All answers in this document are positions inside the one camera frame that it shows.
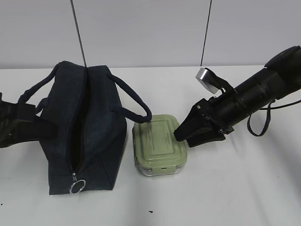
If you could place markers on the dark navy fabric lunch bag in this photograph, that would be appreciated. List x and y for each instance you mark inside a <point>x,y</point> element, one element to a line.
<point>91,107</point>

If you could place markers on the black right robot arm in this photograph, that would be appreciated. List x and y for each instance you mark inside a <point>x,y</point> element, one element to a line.
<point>280,76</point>

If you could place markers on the green lidded glass food container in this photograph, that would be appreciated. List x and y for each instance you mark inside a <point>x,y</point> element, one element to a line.
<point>156,151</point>

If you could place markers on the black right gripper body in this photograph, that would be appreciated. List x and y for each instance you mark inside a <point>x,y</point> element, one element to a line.
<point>214,111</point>

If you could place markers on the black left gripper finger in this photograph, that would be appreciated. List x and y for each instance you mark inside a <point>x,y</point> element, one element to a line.
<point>39,129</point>

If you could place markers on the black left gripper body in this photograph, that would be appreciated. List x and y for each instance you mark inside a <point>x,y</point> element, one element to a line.
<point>11,114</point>

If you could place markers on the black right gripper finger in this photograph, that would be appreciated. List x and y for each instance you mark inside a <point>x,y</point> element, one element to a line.
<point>193,124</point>
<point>206,137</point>

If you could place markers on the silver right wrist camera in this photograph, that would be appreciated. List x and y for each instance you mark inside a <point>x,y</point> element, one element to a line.
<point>208,79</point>

